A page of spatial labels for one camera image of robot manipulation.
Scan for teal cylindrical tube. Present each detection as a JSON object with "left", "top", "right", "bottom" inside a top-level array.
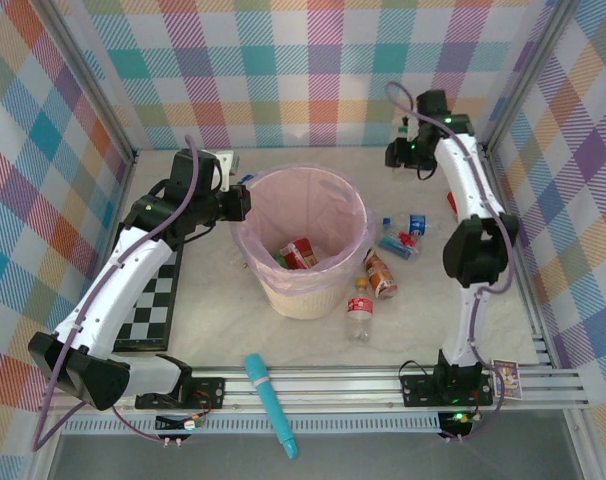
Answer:
[{"left": 245, "top": 353, "right": 301, "bottom": 460}]

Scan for cream waste bin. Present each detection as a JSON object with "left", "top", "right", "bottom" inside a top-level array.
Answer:
[{"left": 231, "top": 167, "right": 379, "bottom": 321}]

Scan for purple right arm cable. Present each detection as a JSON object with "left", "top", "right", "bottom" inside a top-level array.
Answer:
[{"left": 385, "top": 81, "right": 519, "bottom": 444}]

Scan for black folding chessboard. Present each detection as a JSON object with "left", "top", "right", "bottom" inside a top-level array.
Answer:
[{"left": 113, "top": 224, "right": 185, "bottom": 351}]

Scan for blue bottle red cap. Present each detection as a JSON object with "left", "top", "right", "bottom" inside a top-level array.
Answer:
[{"left": 377, "top": 230, "right": 422, "bottom": 261}]

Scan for white slotted cable duct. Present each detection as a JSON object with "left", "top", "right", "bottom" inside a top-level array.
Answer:
[{"left": 62, "top": 417, "right": 444, "bottom": 436}]

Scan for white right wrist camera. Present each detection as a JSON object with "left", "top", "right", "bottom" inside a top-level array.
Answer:
[{"left": 396, "top": 115, "right": 415, "bottom": 146}]

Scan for brown label bottle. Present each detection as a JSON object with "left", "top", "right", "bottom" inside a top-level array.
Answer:
[{"left": 363, "top": 248, "right": 399, "bottom": 301}]

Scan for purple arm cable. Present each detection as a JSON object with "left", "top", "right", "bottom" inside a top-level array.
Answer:
[
  {"left": 385, "top": 81, "right": 519, "bottom": 444},
  {"left": 31, "top": 133, "right": 204, "bottom": 453}
]

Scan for small circuit board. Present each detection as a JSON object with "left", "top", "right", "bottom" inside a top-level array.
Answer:
[
  {"left": 155, "top": 413, "right": 207, "bottom": 434},
  {"left": 437, "top": 410, "right": 477, "bottom": 436}
]

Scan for small picture card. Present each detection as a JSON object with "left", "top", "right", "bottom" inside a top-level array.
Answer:
[{"left": 491, "top": 358, "right": 523, "bottom": 401}]

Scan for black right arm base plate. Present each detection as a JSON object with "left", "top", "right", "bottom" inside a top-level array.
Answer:
[{"left": 399, "top": 372, "right": 495, "bottom": 407}]

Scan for pink plastic bin liner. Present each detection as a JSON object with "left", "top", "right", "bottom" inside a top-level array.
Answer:
[{"left": 231, "top": 167, "right": 379, "bottom": 296}]

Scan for clear bottle red label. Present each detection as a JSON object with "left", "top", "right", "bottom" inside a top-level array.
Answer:
[{"left": 346, "top": 278, "right": 374, "bottom": 344}]

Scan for aluminium front rail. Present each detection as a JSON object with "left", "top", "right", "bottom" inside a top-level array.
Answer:
[{"left": 45, "top": 367, "right": 592, "bottom": 414}]

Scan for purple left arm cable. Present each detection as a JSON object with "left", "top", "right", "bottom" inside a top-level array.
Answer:
[{"left": 31, "top": 133, "right": 204, "bottom": 453}]

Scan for clear bottle blue cap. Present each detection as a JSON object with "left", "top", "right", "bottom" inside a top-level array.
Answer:
[{"left": 381, "top": 213, "right": 430, "bottom": 237}]

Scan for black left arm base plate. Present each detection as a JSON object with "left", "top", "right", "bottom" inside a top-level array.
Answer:
[{"left": 134, "top": 377, "right": 228, "bottom": 412}]

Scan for aluminium side rail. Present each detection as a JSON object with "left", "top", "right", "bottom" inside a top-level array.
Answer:
[
  {"left": 485, "top": 144, "right": 559, "bottom": 371},
  {"left": 105, "top": 149, "right": 140, "bottom": 251}
]

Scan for aluminium corner post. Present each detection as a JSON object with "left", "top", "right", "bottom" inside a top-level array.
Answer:
[
  {"left": 482, "top": 0, "right": 582, "bottom": 156},
  {"left": 40, "top": 0, "right": 139, "bottom": 161}
]

